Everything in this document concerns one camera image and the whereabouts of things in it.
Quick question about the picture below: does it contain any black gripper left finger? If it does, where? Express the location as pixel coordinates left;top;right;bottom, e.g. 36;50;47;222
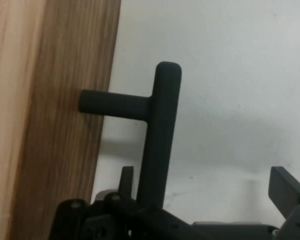
47;165;209;240

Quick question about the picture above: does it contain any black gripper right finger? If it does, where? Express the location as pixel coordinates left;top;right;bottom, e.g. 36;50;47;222
268;165;300;240

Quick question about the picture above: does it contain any black drawer handle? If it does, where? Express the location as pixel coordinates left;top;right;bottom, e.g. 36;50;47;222
78;61;183;211

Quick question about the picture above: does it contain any light wooden drawer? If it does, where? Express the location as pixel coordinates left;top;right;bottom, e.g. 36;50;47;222
0;0;123;240

